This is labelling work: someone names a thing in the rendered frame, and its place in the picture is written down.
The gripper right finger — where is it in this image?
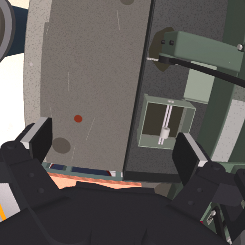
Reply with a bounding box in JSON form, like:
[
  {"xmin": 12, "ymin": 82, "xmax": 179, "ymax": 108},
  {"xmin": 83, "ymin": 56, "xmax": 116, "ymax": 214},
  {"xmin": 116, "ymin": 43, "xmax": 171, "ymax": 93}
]
[{"xmin": 166, "ymin": 132, "xmax": 245, "ymax": 221}]

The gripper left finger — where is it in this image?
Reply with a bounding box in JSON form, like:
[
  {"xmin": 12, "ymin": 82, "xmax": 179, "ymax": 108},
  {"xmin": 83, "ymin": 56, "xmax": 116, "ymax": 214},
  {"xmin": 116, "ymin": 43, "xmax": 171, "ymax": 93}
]
[{"xmin": 0, "ymin": 117, "xmax": 66, "ymax": 210}]

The white bush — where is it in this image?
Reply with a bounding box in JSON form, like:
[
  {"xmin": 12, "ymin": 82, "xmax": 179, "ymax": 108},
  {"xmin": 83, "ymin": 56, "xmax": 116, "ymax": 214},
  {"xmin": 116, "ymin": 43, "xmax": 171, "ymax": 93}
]
[{"xmin": 160, "ymin": 126, "xmax": 171, "ymax": 139}]

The green tote with cradle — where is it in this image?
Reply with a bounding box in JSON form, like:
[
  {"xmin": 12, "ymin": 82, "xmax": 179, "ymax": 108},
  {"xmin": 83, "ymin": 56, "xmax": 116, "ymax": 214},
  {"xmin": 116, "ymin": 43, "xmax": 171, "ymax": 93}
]
[{"xmin": 136, "ymin": 93, "xmax": 197, "ymax": 150}]

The green lathe body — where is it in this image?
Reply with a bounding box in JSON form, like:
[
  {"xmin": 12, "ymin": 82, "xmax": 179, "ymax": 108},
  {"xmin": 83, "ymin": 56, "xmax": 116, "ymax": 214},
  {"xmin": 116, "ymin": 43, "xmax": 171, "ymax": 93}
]
[{"xmin": 166, "ymin": 0, "xmax": 245, "ymax": 245}]

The short black lever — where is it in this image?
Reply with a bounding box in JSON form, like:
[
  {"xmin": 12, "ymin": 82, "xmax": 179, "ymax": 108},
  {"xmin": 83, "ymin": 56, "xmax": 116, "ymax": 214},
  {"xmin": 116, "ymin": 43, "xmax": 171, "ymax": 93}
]
[{"xmin": 212, "ymin": 206, "xmax": 228, "ymax": 237}]

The green rounded lever housing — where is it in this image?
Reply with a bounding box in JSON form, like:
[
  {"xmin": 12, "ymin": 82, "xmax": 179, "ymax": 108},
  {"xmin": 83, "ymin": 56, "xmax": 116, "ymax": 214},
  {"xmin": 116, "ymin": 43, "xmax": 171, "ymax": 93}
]
[{"xmin": 158, "ymin": 30, "xmax": 245, "ymax": 73}]

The salmon ribbed mat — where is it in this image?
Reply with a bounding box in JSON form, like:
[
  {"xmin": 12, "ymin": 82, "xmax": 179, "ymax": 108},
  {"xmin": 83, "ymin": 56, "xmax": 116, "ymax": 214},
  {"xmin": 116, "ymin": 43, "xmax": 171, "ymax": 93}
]
[{"xmin": 46, "ymin": 171, "xmax": 142, "ymax": 190}]

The dark blue box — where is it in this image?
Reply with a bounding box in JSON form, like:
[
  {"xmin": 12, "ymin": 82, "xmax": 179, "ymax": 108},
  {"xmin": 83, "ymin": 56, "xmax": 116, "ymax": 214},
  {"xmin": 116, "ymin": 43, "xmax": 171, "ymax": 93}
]
[{"xmin": 5, "ymin": 5, "xmax": 30, "ymax": 57}]

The grey round bin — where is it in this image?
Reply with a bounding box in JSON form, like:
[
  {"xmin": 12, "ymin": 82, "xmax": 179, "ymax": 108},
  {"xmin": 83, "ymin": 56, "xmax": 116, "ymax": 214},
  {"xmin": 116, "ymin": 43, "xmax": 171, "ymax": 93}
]
[{"xmin": 0, "ymin": 0, "xmax": 16, "ymax": 63}]

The green shelf frame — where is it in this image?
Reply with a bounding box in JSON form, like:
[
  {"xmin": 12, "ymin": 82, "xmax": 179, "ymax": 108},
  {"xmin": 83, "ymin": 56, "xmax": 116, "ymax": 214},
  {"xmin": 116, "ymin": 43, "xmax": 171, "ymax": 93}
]
[{"xmin": 41, "ymin": 162, "xmax": 123, "ymax": 181}]

